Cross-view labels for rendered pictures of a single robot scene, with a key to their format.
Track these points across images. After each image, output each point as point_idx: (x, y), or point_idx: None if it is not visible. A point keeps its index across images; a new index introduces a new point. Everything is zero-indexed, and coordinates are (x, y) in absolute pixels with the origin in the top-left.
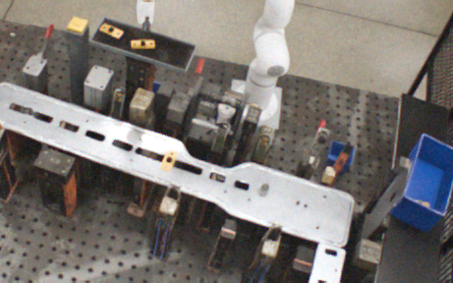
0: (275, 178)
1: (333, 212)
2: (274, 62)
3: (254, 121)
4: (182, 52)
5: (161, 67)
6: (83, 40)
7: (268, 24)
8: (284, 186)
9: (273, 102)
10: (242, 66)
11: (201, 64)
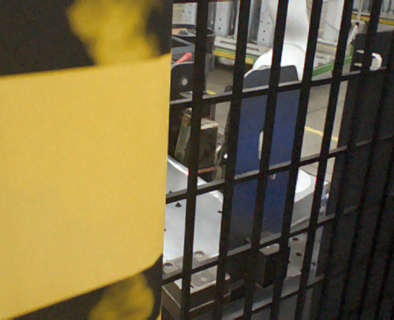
0: (174, 171)
1: (212, 230)
2: (264, 61)
3: (188, 96)
4: (175, 46)
5: (216, 147)
6: None
7: (270, 11)
8: (175, 180)
9: (301, 186)
10: (309, 174)
11: (185, 56)
